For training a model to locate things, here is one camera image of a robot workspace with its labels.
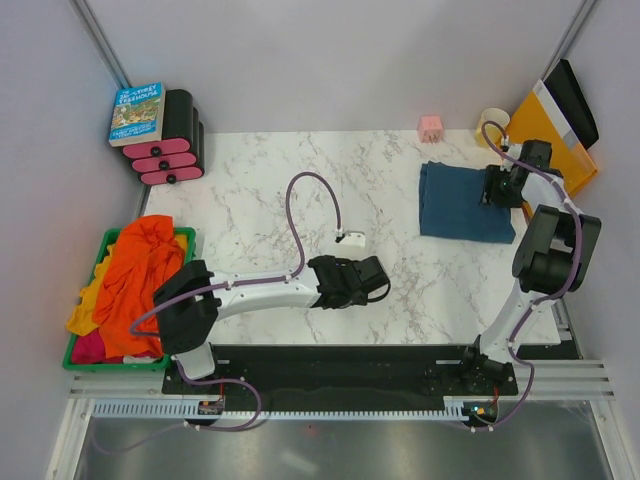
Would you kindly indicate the white slotted cable duct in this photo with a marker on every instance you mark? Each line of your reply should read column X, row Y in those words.
column 202, row 410

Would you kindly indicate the magenta t shirt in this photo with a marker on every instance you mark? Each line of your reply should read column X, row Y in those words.
column 89, row 349

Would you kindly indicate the green plastic crate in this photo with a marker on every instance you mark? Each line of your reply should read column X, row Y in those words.
column 110, row 238

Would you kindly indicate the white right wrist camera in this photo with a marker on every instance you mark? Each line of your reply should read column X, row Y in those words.
column 512, row 150

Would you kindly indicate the yellow t shirt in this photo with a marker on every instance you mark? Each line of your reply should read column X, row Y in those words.
column 81, row 322

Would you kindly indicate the yellow mug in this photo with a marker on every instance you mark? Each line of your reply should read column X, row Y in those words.
column 490, row 125

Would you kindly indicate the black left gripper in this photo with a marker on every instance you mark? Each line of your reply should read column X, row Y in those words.
column 361, row 301

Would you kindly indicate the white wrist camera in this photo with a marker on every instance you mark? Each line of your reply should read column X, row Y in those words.
column 512, row 150
column 351, row 239

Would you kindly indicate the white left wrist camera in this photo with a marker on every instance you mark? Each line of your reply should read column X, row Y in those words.
column 351, row 239

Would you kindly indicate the white grey document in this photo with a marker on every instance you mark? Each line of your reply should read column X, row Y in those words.
column 550, row 120

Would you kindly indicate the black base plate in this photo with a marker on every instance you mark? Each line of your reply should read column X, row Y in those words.
column 341, row 377

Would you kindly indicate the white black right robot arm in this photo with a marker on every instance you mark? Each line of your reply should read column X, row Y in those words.
column 550, row 261

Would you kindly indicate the pink cube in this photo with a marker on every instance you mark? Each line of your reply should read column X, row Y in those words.
column 430, row 129

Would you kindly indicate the treehouse paperback book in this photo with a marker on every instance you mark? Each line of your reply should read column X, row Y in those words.
column 138, row 114

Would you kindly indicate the orange t shirt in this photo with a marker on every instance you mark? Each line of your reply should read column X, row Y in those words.
column 145, row 255

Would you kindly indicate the black pink drawer unit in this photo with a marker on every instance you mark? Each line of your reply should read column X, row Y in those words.
column 179, row 155

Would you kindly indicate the blue t shirt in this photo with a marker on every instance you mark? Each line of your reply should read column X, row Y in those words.
column 450, row 206

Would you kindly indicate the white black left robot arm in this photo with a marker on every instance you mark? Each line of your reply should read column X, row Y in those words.
column 187, row 306

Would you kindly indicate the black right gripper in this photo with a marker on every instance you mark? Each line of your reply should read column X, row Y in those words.
column 493, row 174

